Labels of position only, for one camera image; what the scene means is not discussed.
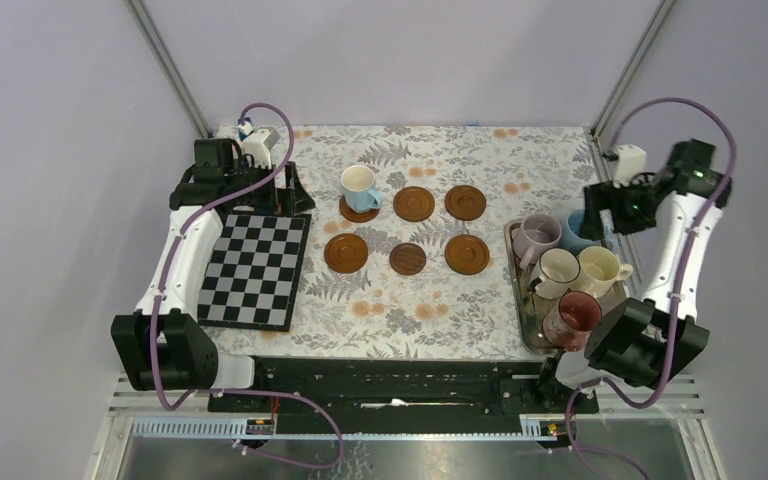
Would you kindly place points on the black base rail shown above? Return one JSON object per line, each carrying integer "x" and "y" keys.
{"x": 414, "y": 396}

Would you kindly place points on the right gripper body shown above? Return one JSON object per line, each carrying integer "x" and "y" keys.
{"x": 636, "y": 206}

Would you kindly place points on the white mug black rim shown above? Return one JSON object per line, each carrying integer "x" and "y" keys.
{"x": 553, "y": 274}

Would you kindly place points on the light blue faceted mug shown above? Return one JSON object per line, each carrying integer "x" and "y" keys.
{"x": 358, "y": 185}

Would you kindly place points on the lilac mug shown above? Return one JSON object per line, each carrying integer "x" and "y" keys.
{"x": 536, "y": 234}

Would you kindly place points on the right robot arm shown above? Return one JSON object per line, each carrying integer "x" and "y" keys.
{"x": 646, "y": 340}

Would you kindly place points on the black white chessboard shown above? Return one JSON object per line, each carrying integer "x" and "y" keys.
{"x": 253, "y": 274}

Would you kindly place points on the blue grey block toy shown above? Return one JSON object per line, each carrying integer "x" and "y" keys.
{"x": 237, "y": 131}

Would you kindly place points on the pink patterned mug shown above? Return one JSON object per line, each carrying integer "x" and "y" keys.
{"x": 570, "y": 322}

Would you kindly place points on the dark walnut coaster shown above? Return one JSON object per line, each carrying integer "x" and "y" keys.
{"x": 407, "y": 259}

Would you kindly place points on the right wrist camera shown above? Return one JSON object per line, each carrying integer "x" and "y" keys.
{"x": 630, "y": 161}

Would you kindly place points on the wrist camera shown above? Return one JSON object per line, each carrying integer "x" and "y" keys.
{"x": 258, "y": 144}
{"x": 630, "y": 161}

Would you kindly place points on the cream yellow mug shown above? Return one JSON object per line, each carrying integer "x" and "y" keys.
{"x": 600, "y": 270}

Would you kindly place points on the brown wooden coaster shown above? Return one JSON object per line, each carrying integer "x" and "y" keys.
{"x": 352, "y": 216}
{"x": 465, "y": 202}
{"x": 414, "y": 204}
{"x": 467, "y": 254}
{"x": 346, "y": 253}

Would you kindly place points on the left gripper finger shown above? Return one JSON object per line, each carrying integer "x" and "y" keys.
{"x": 296, "y": 200}
{"x": 282, "y": 193}

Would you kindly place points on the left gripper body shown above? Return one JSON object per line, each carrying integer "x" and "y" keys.
{"x": 265, "y": 200}

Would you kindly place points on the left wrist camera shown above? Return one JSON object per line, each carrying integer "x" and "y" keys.
{"x": 258, "y": 144}

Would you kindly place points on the floral tablecloth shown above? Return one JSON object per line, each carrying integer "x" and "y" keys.
{"x": 436, "y": 313}

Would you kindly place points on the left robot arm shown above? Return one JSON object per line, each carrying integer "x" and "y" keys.
{"x": 162, "y": 344}

